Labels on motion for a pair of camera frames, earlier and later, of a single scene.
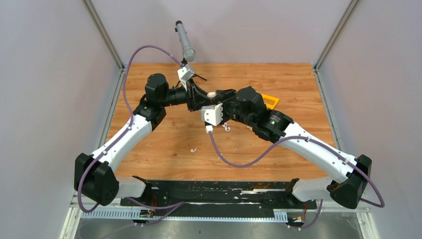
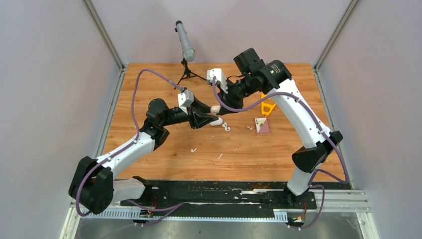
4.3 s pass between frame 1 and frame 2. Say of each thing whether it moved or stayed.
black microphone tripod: stayed
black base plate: stayed
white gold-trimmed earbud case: moved
